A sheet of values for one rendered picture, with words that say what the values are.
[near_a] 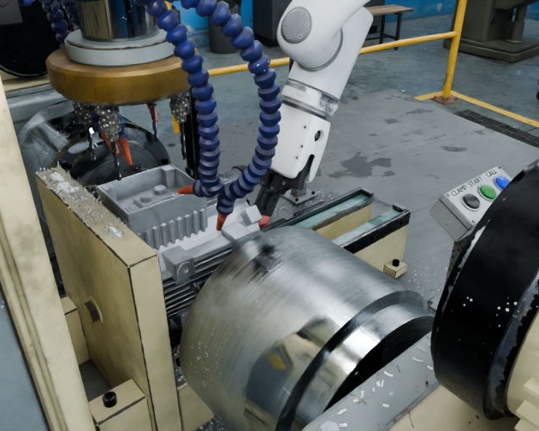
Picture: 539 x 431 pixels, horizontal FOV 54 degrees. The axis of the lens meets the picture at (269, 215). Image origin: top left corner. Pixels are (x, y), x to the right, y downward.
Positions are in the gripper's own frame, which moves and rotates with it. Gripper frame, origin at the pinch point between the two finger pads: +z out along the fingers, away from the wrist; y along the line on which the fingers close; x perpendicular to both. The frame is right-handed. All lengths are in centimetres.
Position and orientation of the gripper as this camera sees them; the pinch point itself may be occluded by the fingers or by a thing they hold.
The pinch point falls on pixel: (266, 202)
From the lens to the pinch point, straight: 82.2
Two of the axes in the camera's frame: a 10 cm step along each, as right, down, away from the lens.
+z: -3.8, 9.1, 1.8
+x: -6.7, -1.4, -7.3
